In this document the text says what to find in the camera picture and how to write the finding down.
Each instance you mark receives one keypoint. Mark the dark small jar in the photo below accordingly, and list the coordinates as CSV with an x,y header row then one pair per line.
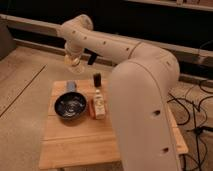
x,y
97,80

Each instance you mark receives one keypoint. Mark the blue grey eraser block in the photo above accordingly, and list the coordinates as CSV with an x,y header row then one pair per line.
x,y
71,86

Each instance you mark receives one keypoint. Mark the white bottle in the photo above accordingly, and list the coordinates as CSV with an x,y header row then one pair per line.
x,y
99,105

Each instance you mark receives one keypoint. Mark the wooden board table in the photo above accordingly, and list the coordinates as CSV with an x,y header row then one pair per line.
x,y
80,136

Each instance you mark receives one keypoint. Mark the orange carrot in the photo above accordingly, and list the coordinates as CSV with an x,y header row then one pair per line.
x,y
91,109

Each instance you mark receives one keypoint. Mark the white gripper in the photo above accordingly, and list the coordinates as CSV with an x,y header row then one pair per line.
x,y
73,51

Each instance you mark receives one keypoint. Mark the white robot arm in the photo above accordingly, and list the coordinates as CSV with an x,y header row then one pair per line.
x,y
138,63

